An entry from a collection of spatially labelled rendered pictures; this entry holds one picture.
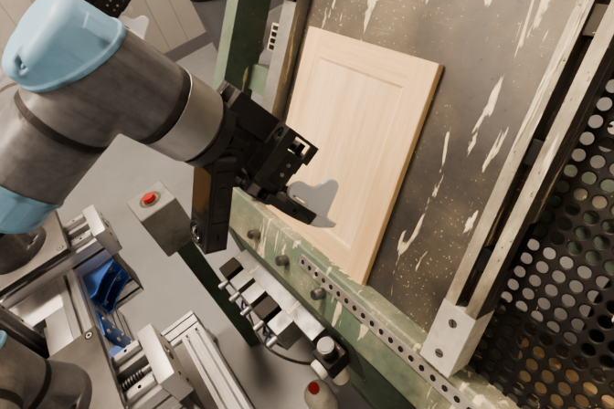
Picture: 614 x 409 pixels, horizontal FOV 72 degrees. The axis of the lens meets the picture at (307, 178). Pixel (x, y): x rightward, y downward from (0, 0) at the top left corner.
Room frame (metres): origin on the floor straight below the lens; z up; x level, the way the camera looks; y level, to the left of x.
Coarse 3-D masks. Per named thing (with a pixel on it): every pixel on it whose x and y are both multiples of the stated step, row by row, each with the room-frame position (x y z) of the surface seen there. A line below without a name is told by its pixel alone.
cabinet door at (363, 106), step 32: (320, 32) 0.94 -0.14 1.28; (320, 64) 0.90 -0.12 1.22; (352, 64) 0.81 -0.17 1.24; (384, 64) 0.74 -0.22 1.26; (416, 64) 0.68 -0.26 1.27; (320, 96) 0.86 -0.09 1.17; (352, 96) 0.78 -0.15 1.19; (384, 96) 0.71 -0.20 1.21; (416, 96) 0.65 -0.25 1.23; (320, 128) 0.81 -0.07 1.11; (352, 128) 0.74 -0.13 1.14; (384, 128) 0.67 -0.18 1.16; (416, 128) 0.61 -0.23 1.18; (320, 160) 0.77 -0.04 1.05; (352, 160) 0.70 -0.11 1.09; (384, 160) 0.63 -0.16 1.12; (352, 192) 0.66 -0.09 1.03; (384, 192) 0.59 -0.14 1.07; (288, 224) 0.76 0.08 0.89; (352, 224) 0.61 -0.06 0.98; (384, 224) 0.56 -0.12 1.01; (352, 256) 0.57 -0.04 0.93
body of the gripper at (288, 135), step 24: (240, 96) 0.35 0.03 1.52; (240, 120) 0.35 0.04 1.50; (264, 120) 0.36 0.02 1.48; (216, 144) 0.32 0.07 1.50; (240, 144) 0.35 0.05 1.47; (264, 144) 0.35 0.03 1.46; (288, 144) 0.34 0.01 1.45; (312, 144) 0.35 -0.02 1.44; (240, 168) 0.34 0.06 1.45; (264, 168) 0.33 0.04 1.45; (288, 168) 0.35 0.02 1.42
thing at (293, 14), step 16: (304, 0) 1.03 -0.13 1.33; (288, 16) 1.02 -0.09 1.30; (304, 16) 1.02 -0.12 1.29; (288, 32) 1.00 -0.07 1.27; (288, 48) 0.99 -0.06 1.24; (272, 64) 1.01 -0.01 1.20; (288, 64) 0.99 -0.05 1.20; (272, 80) 0.99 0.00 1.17; (288, 80) 0.98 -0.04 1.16; (272, 96) 0.96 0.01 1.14; (272, 112) 0.95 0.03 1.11
